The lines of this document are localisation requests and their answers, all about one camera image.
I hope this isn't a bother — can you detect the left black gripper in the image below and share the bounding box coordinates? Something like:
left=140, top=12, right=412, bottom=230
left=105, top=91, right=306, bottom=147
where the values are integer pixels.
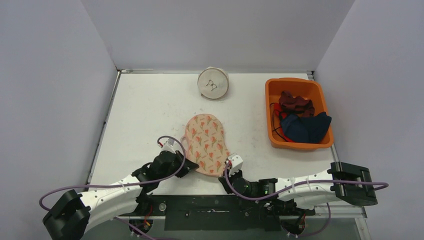
left=158, top=150, right=199, bottom=181

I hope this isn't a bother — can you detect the floral mesh laundry bag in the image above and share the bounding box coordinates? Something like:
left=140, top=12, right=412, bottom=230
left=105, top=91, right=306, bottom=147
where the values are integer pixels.
left=182, top=113, right=230, bottom=177

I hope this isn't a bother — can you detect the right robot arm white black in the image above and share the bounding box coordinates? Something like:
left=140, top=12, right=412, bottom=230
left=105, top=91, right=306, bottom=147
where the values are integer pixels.
left=218, top=161, right=379, bottom=215

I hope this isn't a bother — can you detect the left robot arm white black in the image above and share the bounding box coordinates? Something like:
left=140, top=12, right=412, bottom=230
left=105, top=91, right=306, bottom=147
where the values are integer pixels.
left=42, top=150, right=199, bottom=240

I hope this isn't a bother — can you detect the round white mesh laundry bag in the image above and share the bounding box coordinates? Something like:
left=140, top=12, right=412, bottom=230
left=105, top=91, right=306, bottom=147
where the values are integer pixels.
left=197, top=66, right=230, bottom=100

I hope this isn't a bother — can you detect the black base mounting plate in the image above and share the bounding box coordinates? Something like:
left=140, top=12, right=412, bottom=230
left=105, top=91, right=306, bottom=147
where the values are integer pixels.
left=124, top=195, right=316, bottom=232

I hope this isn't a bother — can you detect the navy blue garment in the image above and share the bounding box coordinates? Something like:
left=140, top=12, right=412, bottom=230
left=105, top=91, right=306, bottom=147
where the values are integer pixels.
left=279, top=112, right=332, bottom=144

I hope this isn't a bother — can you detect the maroon garment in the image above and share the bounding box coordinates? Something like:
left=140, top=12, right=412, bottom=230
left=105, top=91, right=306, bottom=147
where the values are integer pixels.
left=278, top=90, right=315, bottom=120

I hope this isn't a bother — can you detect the orange plastic bin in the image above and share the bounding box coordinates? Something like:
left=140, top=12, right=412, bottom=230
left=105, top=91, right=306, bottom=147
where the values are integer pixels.
left=264, top=77, right=334, bottom=151

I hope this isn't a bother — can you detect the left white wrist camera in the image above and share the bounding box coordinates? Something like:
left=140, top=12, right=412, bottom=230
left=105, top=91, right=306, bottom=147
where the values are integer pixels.
left=161, top=138, right=176, bottom=154

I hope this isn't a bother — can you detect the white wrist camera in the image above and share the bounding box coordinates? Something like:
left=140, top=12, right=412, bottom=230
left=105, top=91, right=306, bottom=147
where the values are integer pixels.
left=226, top=153, right=244, bottom=177
left=161, top=138, right=176, bottom=154

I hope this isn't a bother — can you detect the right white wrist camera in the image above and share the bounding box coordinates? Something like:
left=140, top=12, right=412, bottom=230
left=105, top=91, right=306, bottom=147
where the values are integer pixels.
left=226, top=153, right=244, bottom=177

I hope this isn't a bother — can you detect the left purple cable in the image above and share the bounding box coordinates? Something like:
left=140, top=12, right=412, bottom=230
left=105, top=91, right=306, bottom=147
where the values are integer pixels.
left=39, top=135, right=187, bottom=240

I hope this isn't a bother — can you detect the red black strappy garment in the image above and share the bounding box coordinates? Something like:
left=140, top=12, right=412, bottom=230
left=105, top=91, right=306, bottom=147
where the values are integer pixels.
left=269, top=102, right=294, bottom=143

